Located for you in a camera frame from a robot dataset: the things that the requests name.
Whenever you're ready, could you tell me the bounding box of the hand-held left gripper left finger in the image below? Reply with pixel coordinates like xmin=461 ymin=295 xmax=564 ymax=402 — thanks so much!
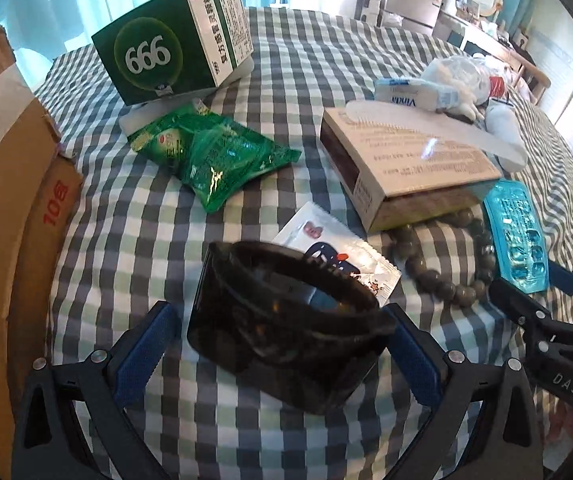
xmin=11 ymin=301 xmax=177 ymax=480

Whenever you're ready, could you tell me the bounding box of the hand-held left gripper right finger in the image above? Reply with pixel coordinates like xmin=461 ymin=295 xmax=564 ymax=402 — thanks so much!
xmin=383 ymin=302 xmax=547 ymax=480

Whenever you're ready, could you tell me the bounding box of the blue blister pack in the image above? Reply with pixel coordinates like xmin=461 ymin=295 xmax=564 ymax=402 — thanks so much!
xmin=483 ymin=178 xmax=551 ymax=294

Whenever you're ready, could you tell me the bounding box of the dark translucent glasses case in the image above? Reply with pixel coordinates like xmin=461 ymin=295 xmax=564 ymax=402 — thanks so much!
xmin=186 ymin=240 xmax=399 ymax=416

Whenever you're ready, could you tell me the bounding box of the beige medicine box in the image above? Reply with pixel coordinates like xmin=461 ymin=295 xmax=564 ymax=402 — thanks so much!
xmin=319 ymin=105 xmax=503 ymax=234

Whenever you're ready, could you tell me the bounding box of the blue white tissue packet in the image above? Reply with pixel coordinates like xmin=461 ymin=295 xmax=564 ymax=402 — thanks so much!
xmin=373 ymin=77 xmax=459 ymax=111

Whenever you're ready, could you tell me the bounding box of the checkered bed sheet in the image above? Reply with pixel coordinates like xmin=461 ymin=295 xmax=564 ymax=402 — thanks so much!
xmin=34 ymin=7 xmax=573 ymax=480

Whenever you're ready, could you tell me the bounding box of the white printed sachet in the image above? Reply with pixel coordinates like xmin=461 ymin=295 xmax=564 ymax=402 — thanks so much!
xmin=271 ymin=201 xmax=402 ymax=306

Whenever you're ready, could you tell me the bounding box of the white plush toy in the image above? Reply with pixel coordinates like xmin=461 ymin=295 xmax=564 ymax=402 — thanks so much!
xmin=451 ymin=85 xmax=523 ymax=148

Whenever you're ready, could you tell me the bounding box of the white translucent comb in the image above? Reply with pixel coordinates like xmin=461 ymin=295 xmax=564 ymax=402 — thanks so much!
xmin=346 ymin=100 xmax=527 ymax=171

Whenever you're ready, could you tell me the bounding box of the green snack packet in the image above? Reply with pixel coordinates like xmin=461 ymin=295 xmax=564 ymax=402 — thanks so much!
xmin=179 ymin=115 xmax=302 ymax=213
xmin=129 ymin=105 xmax=202 ymax=173

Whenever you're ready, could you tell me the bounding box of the white plastic bag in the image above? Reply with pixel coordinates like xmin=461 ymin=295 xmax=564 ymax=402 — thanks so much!
xmin=423 ymin=55 xmax=498 ymax=106

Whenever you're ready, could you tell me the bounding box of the wooden desk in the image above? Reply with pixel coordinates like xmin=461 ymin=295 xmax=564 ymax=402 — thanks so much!
xmin=439 ymin=10 xmax=552 ymax=106

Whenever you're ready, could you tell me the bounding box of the green medicine box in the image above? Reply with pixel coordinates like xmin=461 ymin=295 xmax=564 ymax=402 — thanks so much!
xmin=91 ymin=0 xmax=254 ymax=107

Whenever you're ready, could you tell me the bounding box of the silver refrigerator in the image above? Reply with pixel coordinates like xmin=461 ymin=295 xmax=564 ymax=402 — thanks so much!
xmin=383 ymin=0 xmax=442 ymax=36

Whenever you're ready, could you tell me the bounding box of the white cabinet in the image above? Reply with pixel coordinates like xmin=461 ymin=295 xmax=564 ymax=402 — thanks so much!
xmin=321 ymin=0 xmax=383 ymax=26

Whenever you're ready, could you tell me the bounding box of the wooden bead bracelet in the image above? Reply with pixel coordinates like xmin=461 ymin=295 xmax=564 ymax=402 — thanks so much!
xmin=389 ymin=207 xmax=497 ymax=309

